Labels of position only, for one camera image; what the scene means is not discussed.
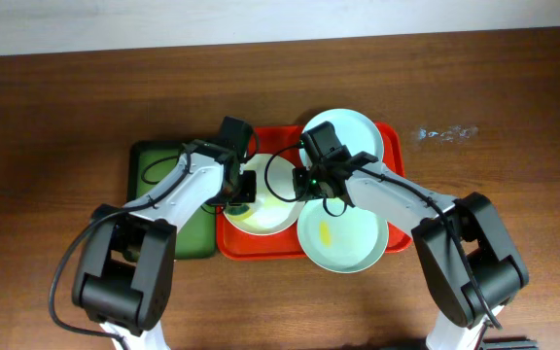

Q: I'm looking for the light blue plate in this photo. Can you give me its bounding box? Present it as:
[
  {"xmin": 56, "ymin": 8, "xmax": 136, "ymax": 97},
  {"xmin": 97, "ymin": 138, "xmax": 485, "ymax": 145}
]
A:
[
  {"xmin": 302, "ymin": 109, "xmax": 385, "ymax": 160},
  {"xmin": 297, "ymin": 199, "xmax": 389, "ymax": 274}
]

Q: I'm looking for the green and yellow sponge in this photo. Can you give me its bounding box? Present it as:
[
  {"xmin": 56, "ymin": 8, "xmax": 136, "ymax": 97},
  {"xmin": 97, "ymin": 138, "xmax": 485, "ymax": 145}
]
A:
[{"xmin": 224, "ymin": 203, "xmax": 252, "ymax": 217}]

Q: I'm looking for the red plastic tray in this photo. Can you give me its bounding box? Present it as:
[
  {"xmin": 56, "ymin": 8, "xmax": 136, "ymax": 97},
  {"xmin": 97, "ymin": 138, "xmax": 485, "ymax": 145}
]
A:
[{"xmin": 215, "ymin": 122, "xmax": 405, "ymax": 261}]

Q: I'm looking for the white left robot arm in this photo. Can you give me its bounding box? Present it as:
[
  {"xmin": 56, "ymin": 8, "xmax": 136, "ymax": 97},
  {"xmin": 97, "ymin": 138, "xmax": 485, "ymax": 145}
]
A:
[{"xmin": 72, "ymin": 140, "xmax": 256, "ymax": 349}]

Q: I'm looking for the green tray with black rim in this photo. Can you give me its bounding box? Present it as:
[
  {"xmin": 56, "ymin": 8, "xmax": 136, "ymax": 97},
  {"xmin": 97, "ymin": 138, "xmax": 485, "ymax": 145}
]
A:
[{"xmin": 126, "ymin": 141, "xmax": 216, "ymax": 260}]

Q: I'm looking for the white plate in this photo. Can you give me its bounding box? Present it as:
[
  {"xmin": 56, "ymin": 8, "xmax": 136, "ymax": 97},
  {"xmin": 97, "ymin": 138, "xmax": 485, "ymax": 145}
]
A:
[{"xmin": 224, "ymin": 154, "xmax": 304, "ymax": 236}]

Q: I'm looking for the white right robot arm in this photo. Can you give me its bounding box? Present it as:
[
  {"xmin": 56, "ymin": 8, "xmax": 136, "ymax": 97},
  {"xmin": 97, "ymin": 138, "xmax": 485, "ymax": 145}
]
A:
[{"xmin": 293, "ymin": 152, "xmax": 529, "ymax": 349}]

